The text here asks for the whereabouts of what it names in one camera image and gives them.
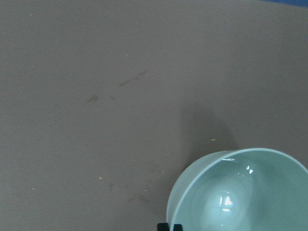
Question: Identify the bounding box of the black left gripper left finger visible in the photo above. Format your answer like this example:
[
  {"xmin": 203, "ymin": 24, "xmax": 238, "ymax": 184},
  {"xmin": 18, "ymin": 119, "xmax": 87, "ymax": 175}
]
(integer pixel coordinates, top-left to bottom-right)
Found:
[{"xmin": 157, "ymin": 223, "xmax": 169, "ymax": 231}]

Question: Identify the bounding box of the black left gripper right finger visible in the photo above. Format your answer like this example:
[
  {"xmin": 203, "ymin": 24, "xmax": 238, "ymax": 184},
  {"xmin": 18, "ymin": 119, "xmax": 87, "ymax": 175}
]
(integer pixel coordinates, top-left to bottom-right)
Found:
[{"xmin": 173, "ymin": 224, "xmax": 182, "ymax": 231}]

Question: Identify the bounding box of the pale green ceramic bowl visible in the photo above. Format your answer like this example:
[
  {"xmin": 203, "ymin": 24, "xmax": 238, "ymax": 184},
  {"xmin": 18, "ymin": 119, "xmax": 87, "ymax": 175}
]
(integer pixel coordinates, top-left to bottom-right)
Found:
[{"xmin": 167, "ymin": 148, "xmax": 308, "ymax": 231}]

